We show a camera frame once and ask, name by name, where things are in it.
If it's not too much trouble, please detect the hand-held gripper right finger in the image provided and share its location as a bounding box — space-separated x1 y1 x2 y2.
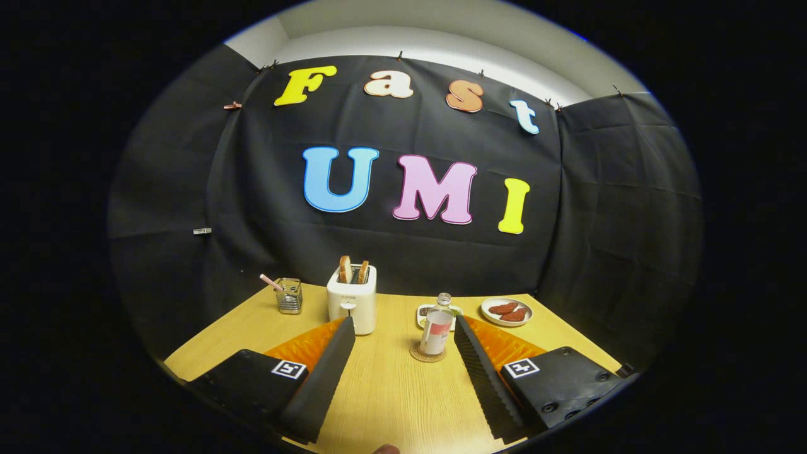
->
453 314 625 445

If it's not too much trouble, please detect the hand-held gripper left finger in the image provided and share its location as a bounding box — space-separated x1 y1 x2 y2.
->
186 315 357 445

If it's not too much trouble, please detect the clear juice bottle red label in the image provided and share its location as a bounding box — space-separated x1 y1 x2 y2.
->
419 293 455 356

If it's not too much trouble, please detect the round cork coaster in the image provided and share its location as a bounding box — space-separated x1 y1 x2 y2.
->
409 341 447 363

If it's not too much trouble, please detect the white oval plate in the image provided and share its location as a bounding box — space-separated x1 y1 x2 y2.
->
480 298 534 327

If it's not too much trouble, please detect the cream toaster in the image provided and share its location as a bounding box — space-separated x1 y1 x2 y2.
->
326 264 378 336

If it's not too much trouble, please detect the wooden table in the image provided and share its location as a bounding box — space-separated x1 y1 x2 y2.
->
164 282 624 454

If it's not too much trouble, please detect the small white dish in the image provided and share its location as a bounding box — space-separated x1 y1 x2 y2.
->
416 304 464 330

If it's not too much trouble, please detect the black backdrop cloth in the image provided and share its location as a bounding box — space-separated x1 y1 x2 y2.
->
107 44 704 373

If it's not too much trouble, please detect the metal wire basket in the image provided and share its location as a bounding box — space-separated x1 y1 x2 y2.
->
276 278 303 315

